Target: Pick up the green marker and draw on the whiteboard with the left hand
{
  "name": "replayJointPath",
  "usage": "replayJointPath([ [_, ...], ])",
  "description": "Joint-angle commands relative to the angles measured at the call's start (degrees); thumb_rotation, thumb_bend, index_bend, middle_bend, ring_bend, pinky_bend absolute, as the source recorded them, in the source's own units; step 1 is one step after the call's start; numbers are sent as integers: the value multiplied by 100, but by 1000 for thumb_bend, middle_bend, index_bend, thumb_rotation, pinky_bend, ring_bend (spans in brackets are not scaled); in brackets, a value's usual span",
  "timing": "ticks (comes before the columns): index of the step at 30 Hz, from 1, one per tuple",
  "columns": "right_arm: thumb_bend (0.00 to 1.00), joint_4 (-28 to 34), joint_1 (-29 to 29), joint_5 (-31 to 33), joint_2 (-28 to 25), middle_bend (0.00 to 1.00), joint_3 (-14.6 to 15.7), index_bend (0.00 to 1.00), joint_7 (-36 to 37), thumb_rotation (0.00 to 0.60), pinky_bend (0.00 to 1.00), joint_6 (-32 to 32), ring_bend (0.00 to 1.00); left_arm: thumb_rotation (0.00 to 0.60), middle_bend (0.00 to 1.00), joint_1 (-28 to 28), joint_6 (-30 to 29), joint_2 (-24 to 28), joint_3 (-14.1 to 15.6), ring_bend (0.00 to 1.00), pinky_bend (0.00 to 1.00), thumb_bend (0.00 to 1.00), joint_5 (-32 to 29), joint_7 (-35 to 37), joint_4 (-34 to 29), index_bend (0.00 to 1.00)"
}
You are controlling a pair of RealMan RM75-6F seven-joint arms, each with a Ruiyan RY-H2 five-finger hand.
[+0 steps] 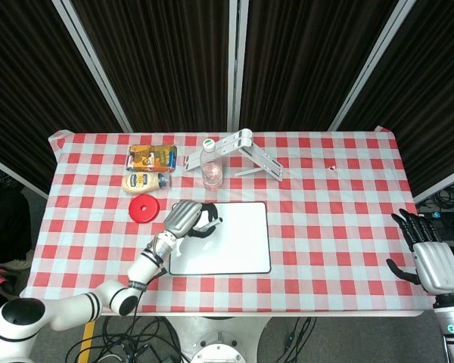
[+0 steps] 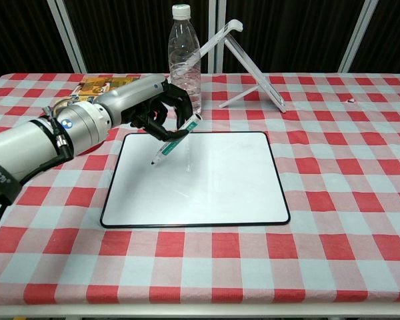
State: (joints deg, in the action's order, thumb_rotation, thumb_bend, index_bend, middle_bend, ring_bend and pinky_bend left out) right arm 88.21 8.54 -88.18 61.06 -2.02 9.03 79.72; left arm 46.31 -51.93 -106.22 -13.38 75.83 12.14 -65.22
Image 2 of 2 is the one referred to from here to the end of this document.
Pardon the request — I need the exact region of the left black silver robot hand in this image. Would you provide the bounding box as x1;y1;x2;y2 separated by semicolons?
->
95;73;196;143

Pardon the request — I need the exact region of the white marker pen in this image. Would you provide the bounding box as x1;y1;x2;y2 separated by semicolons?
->
150;113;203;167

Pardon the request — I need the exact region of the orange yellow snack box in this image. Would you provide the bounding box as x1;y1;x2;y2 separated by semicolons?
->
71;75;141;101

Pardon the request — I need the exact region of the clear plastic water bottle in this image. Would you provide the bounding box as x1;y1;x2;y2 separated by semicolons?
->
167;3;203;116

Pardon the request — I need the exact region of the white folding laptop stand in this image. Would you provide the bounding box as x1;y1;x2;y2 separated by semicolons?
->
186;19;287;113

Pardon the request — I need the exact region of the red white checkered tablecloth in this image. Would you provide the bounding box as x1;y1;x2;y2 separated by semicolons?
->
0;71;400;308

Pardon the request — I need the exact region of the grey metal partition post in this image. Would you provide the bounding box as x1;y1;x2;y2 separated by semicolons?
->
206;0;225;74
337;0;380;73
55;0;88;74

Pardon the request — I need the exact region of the white board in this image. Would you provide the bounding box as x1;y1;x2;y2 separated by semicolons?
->
99;131;291;229

